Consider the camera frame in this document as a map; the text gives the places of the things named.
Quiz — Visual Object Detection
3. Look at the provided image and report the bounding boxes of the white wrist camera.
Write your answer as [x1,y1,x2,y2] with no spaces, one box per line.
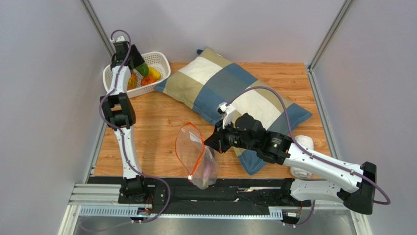
[217,102,236,129]
[110,36,126,44]

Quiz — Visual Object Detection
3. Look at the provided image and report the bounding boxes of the fake pineapple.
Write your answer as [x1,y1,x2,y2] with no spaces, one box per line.
[127,72,138,91]

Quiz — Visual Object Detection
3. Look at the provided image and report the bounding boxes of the fake mango green orange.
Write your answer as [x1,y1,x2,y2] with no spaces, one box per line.
[135,63,149,77]

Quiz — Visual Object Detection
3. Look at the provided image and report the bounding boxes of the blue beige checked pillow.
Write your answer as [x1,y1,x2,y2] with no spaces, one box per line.
[154,47,313,176]

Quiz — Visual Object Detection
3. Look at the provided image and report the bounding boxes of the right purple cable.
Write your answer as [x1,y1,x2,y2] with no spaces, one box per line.
[225,85,391,205]

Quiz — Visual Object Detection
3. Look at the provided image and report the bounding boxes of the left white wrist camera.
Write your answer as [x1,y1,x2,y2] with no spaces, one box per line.
[110,36,126,44]

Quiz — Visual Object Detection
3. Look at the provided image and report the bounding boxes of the yellow fake corn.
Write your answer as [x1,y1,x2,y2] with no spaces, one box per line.
[148,67,162,80]

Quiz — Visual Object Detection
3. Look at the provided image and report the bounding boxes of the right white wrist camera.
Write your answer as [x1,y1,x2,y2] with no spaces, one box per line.
[217,102,236,129]

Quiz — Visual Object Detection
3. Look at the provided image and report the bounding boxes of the purple fake eggplant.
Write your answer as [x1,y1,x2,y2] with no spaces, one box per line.
[201,161,214,189]

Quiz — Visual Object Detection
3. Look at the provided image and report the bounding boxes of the clear orange zip bag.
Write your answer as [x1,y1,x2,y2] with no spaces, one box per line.
[174,122,220,189]

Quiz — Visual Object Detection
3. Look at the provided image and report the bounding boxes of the purple cable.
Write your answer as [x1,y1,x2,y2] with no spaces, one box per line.
[98,29,171,224]
[225,85,391,205]

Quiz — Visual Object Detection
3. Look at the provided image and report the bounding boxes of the orange fake pumpkin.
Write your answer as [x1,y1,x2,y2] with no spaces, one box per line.
[141,75,157,86]

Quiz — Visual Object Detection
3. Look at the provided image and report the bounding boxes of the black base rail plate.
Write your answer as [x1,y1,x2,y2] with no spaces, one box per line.
[88,176,322,226]

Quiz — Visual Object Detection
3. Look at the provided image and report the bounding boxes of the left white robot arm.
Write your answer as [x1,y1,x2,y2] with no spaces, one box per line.
[99,41,149,204]

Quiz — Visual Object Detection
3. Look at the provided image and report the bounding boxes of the white plastic basket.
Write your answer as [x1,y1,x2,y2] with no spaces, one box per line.
[102,51,171,99]

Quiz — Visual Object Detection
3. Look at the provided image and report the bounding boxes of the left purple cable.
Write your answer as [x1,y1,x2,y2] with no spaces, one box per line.
[98,29,171,224]

